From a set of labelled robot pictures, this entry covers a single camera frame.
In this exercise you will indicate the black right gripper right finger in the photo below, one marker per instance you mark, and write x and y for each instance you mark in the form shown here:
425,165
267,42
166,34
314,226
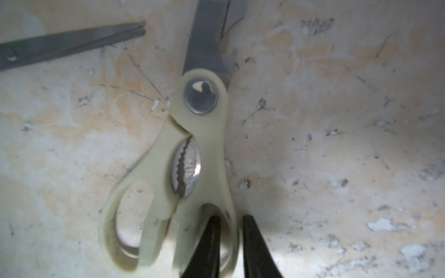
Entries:
257,259

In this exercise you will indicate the cream kitchen scissors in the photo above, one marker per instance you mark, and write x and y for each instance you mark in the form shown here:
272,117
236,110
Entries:
185,166

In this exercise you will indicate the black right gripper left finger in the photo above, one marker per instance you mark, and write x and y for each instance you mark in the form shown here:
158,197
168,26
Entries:
205,262

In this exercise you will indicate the black scissors pointing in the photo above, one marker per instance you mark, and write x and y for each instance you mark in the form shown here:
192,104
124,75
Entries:
33,50

